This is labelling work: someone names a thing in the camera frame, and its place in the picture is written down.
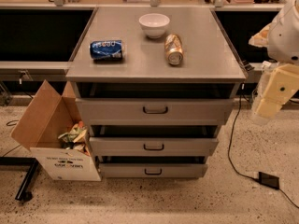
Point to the gold soda can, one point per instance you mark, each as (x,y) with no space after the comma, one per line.
(173,49)

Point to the black power adapter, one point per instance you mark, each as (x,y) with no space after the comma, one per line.
(271,181)

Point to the grey drawer cabinet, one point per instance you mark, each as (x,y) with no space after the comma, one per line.
(209,70)

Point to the grey top drawer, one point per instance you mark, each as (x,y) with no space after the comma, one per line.
(121,111)

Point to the grey middle drawer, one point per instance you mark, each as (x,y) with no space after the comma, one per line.
(153,146)

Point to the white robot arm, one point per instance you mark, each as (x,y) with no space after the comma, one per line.
(281,38)

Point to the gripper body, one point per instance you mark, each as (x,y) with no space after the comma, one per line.
(285,37)

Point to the blue pepsi can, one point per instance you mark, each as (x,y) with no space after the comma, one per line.
(110,50)

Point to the white ceramic bowl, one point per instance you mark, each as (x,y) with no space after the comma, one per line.
(154,25)

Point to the cardboard box with trash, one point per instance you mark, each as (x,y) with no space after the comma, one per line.
(47,116)

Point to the grey drawer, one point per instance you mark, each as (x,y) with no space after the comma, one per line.
(121,111)
(153,146)

